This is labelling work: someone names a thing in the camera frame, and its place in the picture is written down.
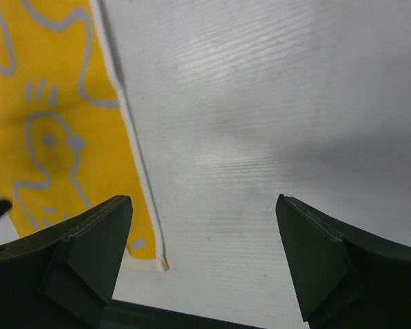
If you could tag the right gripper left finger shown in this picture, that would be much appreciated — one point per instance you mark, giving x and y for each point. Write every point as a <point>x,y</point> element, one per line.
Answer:
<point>64,276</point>

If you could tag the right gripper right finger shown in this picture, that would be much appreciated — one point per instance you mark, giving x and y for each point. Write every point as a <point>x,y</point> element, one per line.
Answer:
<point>343,277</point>

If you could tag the yellow patterned towel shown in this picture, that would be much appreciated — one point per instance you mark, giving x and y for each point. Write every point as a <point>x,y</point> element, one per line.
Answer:
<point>67,137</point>

